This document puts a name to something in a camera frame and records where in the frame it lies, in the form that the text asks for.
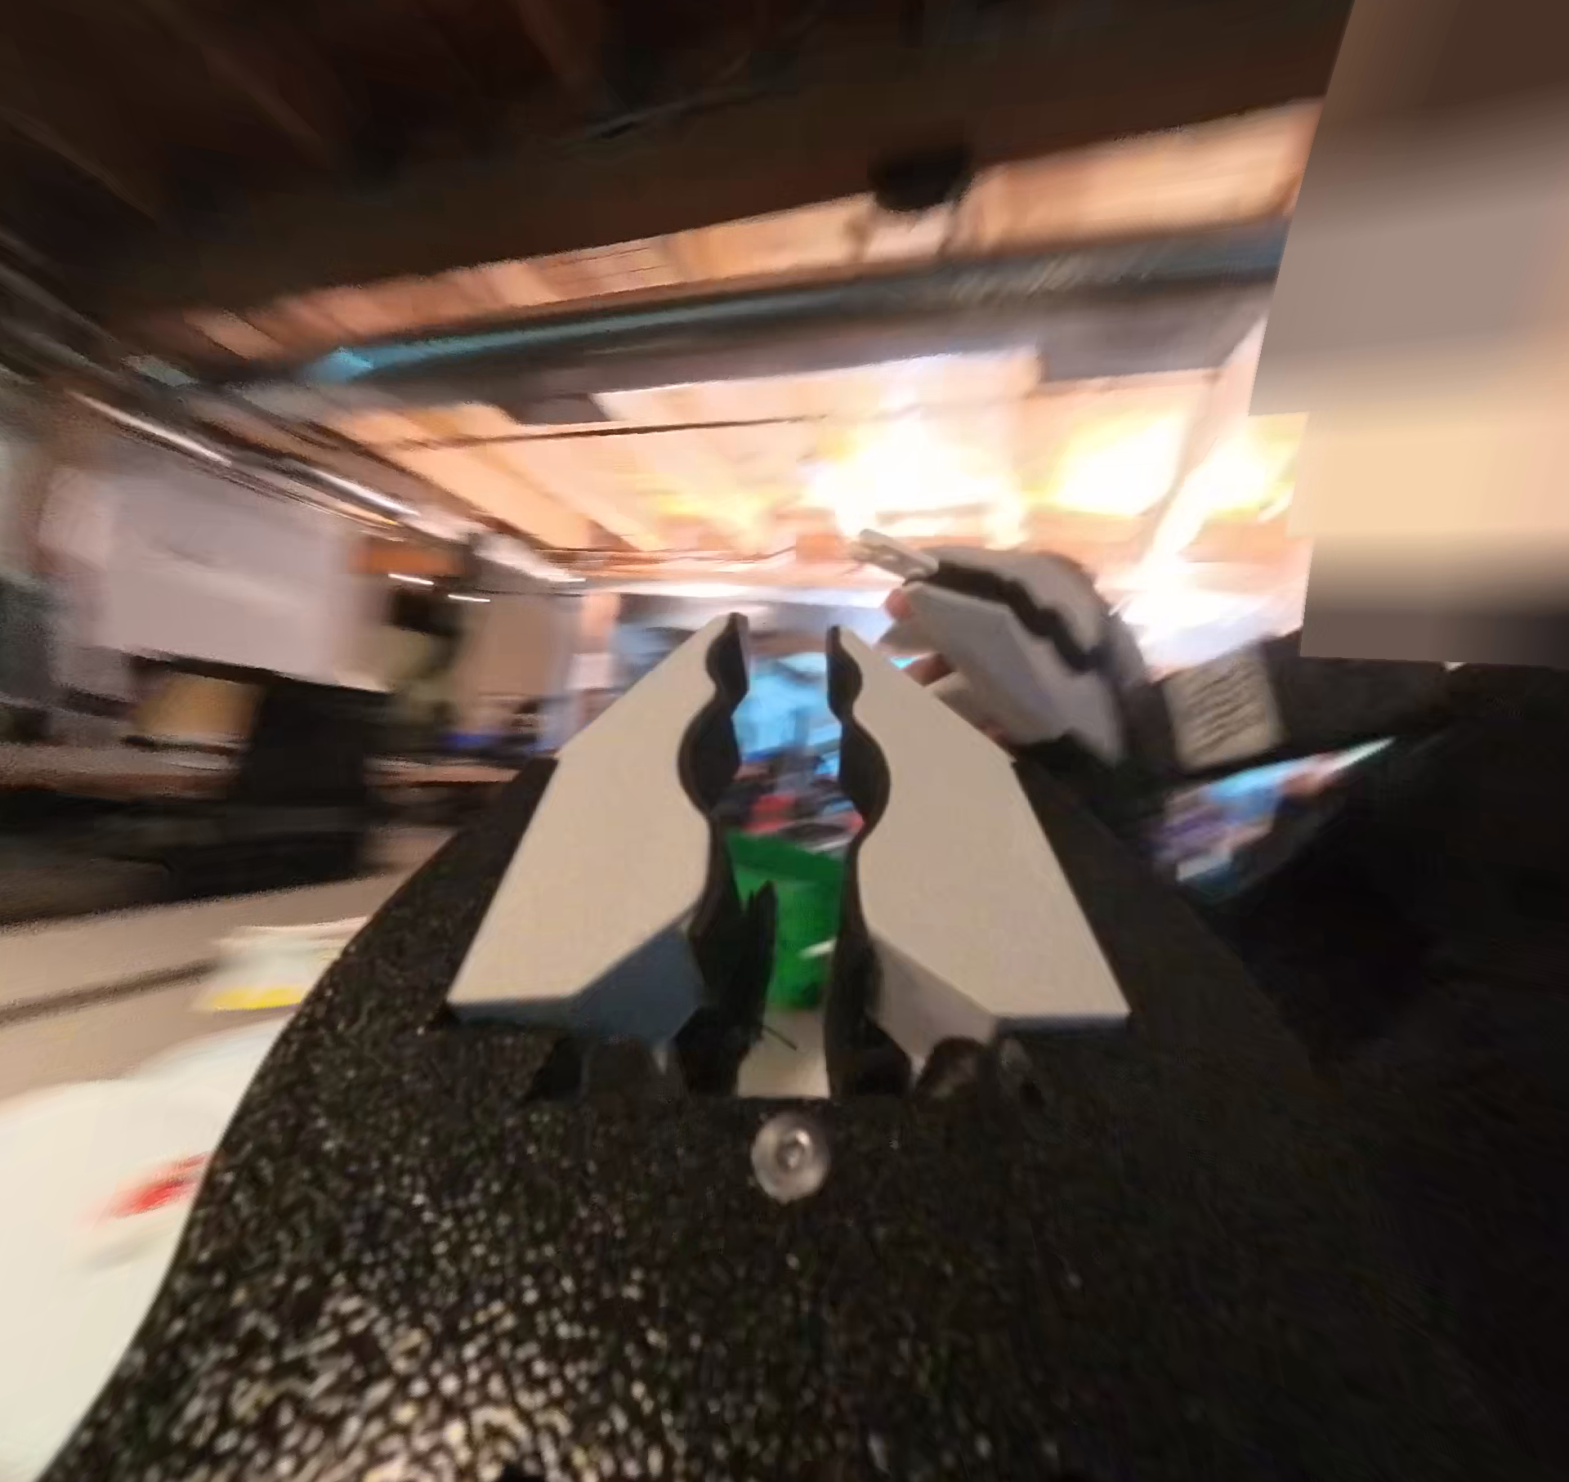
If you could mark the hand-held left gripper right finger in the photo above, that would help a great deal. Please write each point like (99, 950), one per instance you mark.
(982, 883)

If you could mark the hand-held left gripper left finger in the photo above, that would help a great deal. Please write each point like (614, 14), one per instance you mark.
(589, 858)

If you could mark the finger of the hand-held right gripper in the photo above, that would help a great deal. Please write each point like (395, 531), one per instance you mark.
(1067, 588)
(1000, 662)

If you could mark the person's right forearm black sleeve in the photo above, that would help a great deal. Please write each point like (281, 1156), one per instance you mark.
(1447, 956)

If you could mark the person's right hand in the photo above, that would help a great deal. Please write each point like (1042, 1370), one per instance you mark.
(902, 614)

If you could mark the colourful printed booklet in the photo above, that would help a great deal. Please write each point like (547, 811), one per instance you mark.
(1263, 814)

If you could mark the green plastic box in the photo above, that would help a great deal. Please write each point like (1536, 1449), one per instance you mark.
(797, 919)

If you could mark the black ceiling fixture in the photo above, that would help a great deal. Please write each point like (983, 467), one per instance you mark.
(920, 178)

